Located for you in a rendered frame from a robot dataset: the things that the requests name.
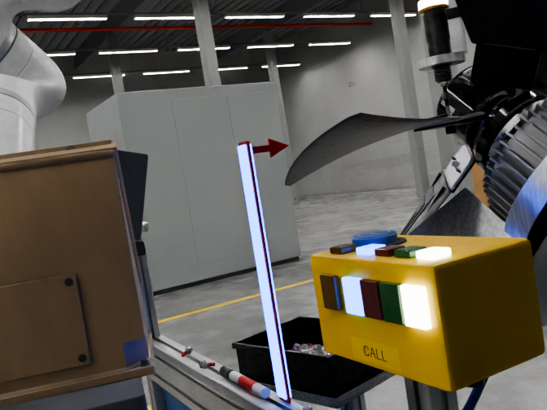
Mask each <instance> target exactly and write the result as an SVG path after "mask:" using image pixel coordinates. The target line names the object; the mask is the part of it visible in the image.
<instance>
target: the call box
mask: <svg viewBox="0 0 547 410"><path fill-rule="evenodd" d="M397 237H398V241H397V242H393V243H389V244H385V246H389V245H402V246H405V247H407V246H426V247H427V248H430V247H434V246H436V247H449V248H450V249H451V255H450V256H446V257H444V258H440V259H437V260H419V259H417V257H414V258H411V259H408V258H396V257H395V256H390V257H386V256H376V255H358V254H357V252H356V251H354V252H351V253H347V254H344V255H336V254H331V253H330V250H328V251H323V252H319V253H316V254H314V255H312V256H311V258H310V262H311V267H312V273H313V283H314V288H315V293H316V299H317V308H318V314H319V319H320V325H321V330H322V340H323V345H324V348H325V350H326V351H328V352H330V353H333V354H336V355H340V356H342V357H345V358H348V359H350V360H355V361H357V362H360V363H363V364H367V365H369V366H372V367H375V368H377V369H382V370H384V371H387V372H389V373H394V374H396V375H399V376H402V377H406V378H408V379H412V380H415V381H417V382H421V383H424V384H427V385H429V386H434V387H436V388H439V389H441V390H446V391H449V392H454V391H456V390H460V389H462V388H464V387H470V388H476V387H481V386H483V385H484V384H485V382H484V379H485V378H487V377H491V376H492V375H495V374H497V373H500V372H502V371H505V370H507V369H510V368H512V367H514V366H516V365H518V364H521V363H523V362H526V361H528V360H531V359H533V358H535V357H537V356H539V355H543V354H544V352H545V340H544V335H543V329H542V322H541V316H540V304H539V299H538V293H537V286H536V275H535V269H534V263H533V257H532V245H531V243H530V241H529V240H528V239H526V238H490V237H456V236H422V235H397ZM323 273H327V274H334V275H338V276H339V285H340V291H341V296H342V302H343V307H344V309H343V310H341V311H336V310H331V309H328V308H325V307H324V302H323V297H322V287H321V281H320V274H323ZM342 277H358V278H361V279H364V278H365V279H371V280H378V281H389V282H396V283H401V284H402V285H403V284H409V285H416V286H425V287H426V289H427V299H428V305H429V311H430V317H431V329H429V330H424V329H417V328H414V327H409V326H406V325H398V324H395V323H391V322H387V321H385V320H383V321H381V320H376V319H373V318H369V317H365V316H358V315H354V314H350V313H347V310H346V305H345V299H344V289H343V284H342Z"/></svg>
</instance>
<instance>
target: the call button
mask: <svg viewBox="0 0 547 410"><path fill-rule="evenodd" d="M396 231H397V230H375V231H370V232H367V233H360V234H357V235H353V238H352V244H357V247H360V246H366V245H369V244H383V245H385V244H389V243H393V242H397V241H398V237H397V232H396Z"/></svg>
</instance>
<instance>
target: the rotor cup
mask: <svg viewBox="0 0 547 410"><path fill-rule="evenodd" d="M471 70H472V66H470V67H468V68H466V69H464V70H463V71H461V72H459V73H458V74H457V75H456V76H455V77H454V78H453V79H452V80H451V81H450V82H449V85H448V86H447V90H448V92H449V97H450V98H449V105H450V106H451V107H453V108H454V109H455V111H454V113H453V116H460V115H461V114H464V113H466V114H467V115H468V114H471V113H476V112H480V111H482V112H485V114H484V115H481V116H474V117H471V118H467V120H469V119H476V118H482V117H488V120H481V121H477V122H472V123H468V124H460V125H456V129H457V133H452V134H453V135H454V136H455V137H457V138H458V139H459V140H460V141H461V142H463V143H464V144H465V145H466V146H468V147H469V148H470V149H472V150H475V161H476V163H477V164H478V166H479V167H480V168H481V169H483V170H484V171H485V172H486V171H487V170H488V168H486V165H487V161H488V159H489V158H490V157H489V156H488V153H489V151H490V148H491V146H492V144H493V142H494V140H495V139H496V137H497V135H498V134H499V132H500V131H501V130H502V129H503V128H504V126H505V125H506V124H507V123H508V122H509V121H510V120H511V119H512V118H513V117H514V116H515V115H516V114H521V112H522V111H523V109H524V108H525V107H527V106H529V105H531V104H532V103H535V102H537V101H540V100H544V99H545V98H547V93H546V92H544V91H542V90H537V89H536V90H530V91H527V92H525V91H524V89H516V88H510V87H504V86H499V85H488V84H482V83H476V82H471V81H470V75H471ZM442 100H444V99H443V97H442V94H441V96H440V100H439V102H438V105H437V112H436V113H437V115H438V116H439V115H443V114H446V109H445V106H443V105H442V104H441V102H442ZM451 113H452V112H451Z"/></svg>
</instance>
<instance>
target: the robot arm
mask: <svg viewBox="0 0 547 410"><path fill-rule="evenodd" d="M80 1H81V0H0V155H6V154H12V153H18V152H24V151H30V150H36V149H37V120H40V119H41V118H43V117H45V116H47V115H48V114H50V113H51V112H52V111H53V110H54V109H55V108H56V107H58V106H59V105H60V104H61V102H62V101H63V100H64V97H65V94H66V83H65V80H64V77H63V74H62V72H61V71H60V69H59V68H58V66H57V65H56V64H55V62H54V61H53V60H52V59H51V58H50V57H49V56H48V55H47V54H46V53H45V52H44V51H43V50H42V49H40V48H39V47H38V46H37V45H36V44H35V43H34V42H33V41H31V40H30V39H29V38H28V37H27V36H26V35H25V34H23V33H22V32H21V31H20V30H19V29H18V28H17V27H16V26H15V25H14V24H13V23H12V20H13V18H14V16H15V15H16V14H18V13H20V12H21V11H41V12H48V13H55V12H61V11H66V10H68V9H70V8H72V7H74V6H75V5H76V4H78V3H79V2H80Z"/></svg>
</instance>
